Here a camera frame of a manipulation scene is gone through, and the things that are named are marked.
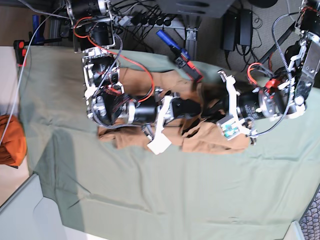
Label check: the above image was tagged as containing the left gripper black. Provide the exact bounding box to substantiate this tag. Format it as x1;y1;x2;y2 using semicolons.
201;91;263;122

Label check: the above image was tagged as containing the patterned grey mat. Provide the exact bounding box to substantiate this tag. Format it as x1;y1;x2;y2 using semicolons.
299;191;320;240

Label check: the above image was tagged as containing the blue black corner clamp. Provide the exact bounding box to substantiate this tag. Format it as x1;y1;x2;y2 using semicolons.
13;14;62;67

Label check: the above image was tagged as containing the aluminium frame post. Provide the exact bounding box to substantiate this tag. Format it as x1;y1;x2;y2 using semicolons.
174;15;202;61

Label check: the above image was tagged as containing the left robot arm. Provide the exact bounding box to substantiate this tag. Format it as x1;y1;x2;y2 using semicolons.
202;0;320;123

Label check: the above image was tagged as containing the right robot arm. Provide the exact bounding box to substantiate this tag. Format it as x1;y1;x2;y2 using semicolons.
66;0;201;129

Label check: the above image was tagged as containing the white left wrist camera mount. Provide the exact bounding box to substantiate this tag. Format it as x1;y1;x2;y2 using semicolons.
216;69;257;146

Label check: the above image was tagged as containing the tan orange T-shirt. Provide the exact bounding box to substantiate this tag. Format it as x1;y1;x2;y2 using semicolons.
97;68;249;154

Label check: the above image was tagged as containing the folded dark orange cloth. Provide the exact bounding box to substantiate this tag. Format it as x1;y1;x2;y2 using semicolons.
0;115;27;168

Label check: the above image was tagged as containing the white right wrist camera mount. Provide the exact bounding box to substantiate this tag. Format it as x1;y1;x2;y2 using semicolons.
147;87;177;155

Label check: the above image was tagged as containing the white cable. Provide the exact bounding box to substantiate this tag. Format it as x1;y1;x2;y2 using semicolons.
0;14;51;146

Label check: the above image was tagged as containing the sage green table cloth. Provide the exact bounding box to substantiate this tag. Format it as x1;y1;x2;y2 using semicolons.
19;46;320;240

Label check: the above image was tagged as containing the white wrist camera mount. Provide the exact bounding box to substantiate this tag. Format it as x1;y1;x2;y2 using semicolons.
216;69;257;146
147;87;177;155

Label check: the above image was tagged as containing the blue orange bar clamp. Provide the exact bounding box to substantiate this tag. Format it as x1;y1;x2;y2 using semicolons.
156;29;204;83

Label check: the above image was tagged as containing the white power strip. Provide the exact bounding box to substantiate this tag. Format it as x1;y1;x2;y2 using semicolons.
114;15;132;26

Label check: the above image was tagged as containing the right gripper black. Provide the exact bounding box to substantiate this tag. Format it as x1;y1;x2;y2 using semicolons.
132;96;202;124

